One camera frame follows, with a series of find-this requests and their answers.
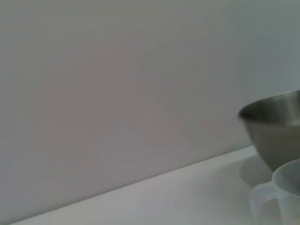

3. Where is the stainless steel mixing bowl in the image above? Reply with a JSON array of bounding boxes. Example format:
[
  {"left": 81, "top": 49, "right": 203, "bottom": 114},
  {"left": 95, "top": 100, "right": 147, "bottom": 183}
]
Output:
[{"left": 237, "top": 90, "right": 300, "bottom": 173}]

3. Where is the clear plastic measuring cup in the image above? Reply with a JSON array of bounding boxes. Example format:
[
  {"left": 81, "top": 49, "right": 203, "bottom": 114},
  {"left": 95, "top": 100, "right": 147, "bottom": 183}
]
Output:
[{"left": 249, "top": 158, "right": 300, "bottom": 225}]

